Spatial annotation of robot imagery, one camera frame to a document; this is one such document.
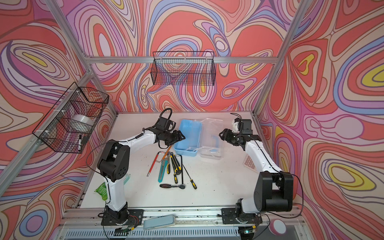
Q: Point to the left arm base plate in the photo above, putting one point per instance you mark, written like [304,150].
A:
[125,217]

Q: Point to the red handled hex key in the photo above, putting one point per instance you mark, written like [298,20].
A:
[158,159]

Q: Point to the black ratchet wrench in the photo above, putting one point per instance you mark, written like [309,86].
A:
[169,186]

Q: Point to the yellow black utility knife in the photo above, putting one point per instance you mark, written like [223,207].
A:
[178,165]

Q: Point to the large black hex key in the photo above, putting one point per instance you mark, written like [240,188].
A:
[182,167]

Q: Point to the teal utility knife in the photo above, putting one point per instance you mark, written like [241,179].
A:
[162,170]

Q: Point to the small clock card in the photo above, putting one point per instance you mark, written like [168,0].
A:
[127,177]

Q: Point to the pink calculator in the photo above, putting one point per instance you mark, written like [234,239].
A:
[249,164]

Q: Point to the yellow black screwdriver right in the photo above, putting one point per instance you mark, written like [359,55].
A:
[191,180]

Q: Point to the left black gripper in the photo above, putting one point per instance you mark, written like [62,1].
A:
[178,137]

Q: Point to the green packet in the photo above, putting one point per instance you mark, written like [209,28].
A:
[102,191]

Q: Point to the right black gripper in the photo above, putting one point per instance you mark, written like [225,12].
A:
[226,135]

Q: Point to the black wire basket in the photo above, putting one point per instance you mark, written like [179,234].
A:
[61,134]
[183,68]

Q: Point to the black marker pen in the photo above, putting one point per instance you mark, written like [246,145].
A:
[80,143]

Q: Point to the blue plastic tool box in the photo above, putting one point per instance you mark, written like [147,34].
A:
[202,139]

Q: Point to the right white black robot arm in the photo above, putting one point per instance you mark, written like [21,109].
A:
[274,188]

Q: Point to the left black wire basket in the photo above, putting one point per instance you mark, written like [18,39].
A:
[61,134]

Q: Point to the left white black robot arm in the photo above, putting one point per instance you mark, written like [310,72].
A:
[114,162]

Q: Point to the back black wire basket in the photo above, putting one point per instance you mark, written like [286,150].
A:
[183,68]

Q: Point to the silver tape roll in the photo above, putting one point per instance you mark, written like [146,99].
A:
[83,119]

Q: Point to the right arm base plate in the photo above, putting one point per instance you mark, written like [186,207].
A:
[231,216]

